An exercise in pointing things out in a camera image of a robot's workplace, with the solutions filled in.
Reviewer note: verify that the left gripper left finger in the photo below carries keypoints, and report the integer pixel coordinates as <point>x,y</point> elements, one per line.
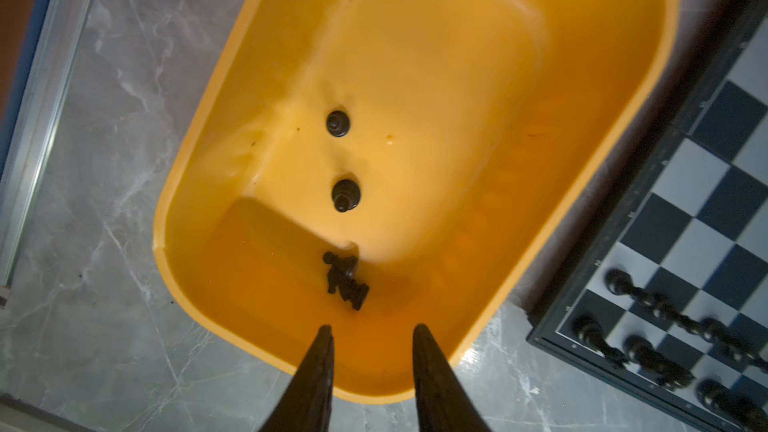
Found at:
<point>306,404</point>

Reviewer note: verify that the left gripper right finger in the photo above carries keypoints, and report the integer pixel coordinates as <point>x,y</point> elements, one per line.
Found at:
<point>441,402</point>

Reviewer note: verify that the yellow tray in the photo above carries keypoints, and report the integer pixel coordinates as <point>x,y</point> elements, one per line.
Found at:
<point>475,125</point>

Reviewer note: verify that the black knight in tray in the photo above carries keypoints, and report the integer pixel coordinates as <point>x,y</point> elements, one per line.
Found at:
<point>341,278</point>

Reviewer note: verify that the black rook corner square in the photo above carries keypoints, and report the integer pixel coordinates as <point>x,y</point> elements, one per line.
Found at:
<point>590,334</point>

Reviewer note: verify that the black pawn in tray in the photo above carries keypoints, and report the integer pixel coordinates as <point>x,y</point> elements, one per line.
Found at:
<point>346,195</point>
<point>338,123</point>

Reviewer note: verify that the black white chessboard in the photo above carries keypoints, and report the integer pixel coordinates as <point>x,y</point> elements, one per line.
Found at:
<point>674,267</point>

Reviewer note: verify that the aluminium front frame rail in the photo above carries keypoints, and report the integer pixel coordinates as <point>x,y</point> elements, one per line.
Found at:
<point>39,39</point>

